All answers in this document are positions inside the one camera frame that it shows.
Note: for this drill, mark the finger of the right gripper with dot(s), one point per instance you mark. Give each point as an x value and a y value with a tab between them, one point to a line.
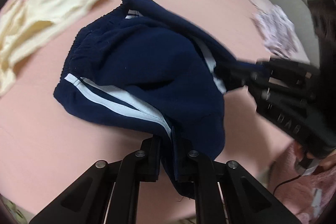
232	82
238	69

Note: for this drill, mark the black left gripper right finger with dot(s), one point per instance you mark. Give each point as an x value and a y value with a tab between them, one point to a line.
228	193

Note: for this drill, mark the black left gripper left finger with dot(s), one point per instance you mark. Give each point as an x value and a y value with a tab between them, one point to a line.
106	192

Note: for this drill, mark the white lilac patterned garment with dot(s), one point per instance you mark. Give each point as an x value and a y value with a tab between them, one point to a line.
277	32

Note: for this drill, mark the navy shorts with white stripes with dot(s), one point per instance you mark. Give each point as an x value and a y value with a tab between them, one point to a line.
144	68

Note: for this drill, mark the person's right hand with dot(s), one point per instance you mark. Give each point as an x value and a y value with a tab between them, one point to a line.
324	165

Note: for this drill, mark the pink fuzzy sleeve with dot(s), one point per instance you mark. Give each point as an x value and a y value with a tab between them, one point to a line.
305	196

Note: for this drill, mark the cream yellow garment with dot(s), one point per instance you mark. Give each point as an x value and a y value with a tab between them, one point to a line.
27	25

